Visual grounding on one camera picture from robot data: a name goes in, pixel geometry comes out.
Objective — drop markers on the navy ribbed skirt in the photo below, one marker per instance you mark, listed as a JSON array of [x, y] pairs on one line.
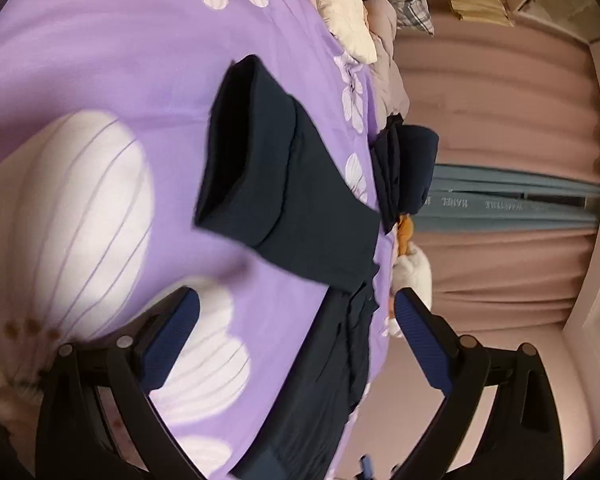
[[320, 385]]

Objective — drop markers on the beige quilt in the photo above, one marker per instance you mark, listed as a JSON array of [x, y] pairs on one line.
[[384, 60]]

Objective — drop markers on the yellow hanging tassels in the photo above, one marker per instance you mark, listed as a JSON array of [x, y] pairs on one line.
[[479, 2]]

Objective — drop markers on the cream quilted pillow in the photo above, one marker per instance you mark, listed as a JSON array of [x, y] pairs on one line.
[[345, 15]]

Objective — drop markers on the purple floral bedsheet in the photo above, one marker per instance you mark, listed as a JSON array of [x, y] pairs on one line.
[[130, 60]]

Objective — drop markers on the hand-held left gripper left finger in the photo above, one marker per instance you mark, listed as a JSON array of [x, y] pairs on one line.
[[170, 342]]

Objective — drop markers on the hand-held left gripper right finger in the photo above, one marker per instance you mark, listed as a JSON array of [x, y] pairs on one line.
[[424, 342]]

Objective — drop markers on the grey plaid pillow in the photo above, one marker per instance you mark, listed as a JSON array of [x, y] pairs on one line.
[[417, 15]]

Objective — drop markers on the stack of folded navy clothes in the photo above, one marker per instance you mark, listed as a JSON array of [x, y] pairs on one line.
[[409, 160]]

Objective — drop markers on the navy garment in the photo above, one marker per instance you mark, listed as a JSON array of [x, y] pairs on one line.
[[260, 160]]

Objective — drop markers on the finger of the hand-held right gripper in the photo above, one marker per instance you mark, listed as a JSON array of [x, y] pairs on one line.
[[365, 469]]

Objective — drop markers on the pink curtain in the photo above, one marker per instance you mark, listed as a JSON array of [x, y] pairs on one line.
[[504, 110]]

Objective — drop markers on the orange and white plush toy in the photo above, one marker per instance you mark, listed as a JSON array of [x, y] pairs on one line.
[[414, 270]]

